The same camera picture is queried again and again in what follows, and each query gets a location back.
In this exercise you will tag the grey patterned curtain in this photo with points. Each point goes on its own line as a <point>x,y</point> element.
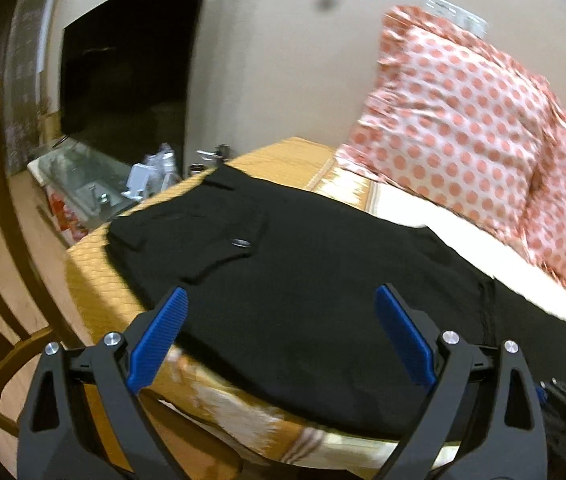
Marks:
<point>25,70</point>

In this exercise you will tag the large polka dot pillow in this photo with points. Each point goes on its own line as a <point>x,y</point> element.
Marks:
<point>453,115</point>

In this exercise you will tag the clear plastic item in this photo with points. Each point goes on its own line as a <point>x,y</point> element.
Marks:
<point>455,12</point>

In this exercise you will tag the glass television stand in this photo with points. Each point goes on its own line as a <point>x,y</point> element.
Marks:
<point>80,180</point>

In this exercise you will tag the black pants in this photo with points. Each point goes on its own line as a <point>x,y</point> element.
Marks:
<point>313,280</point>

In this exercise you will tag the black television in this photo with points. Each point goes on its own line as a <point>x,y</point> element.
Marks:
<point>128,65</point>

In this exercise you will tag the metal tool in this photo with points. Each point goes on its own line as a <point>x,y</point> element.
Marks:
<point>214,152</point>

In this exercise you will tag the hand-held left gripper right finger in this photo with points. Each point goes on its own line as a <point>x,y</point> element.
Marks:
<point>408,335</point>

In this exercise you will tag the red printed box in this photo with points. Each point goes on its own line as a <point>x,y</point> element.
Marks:
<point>63,215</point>

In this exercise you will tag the white power adapter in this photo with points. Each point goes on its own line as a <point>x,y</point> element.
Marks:
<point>138,177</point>

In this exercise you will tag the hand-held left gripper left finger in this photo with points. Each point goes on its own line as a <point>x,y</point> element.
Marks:
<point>155,342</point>

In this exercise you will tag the clear plastic bottle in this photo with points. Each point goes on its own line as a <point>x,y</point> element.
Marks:
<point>165,160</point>

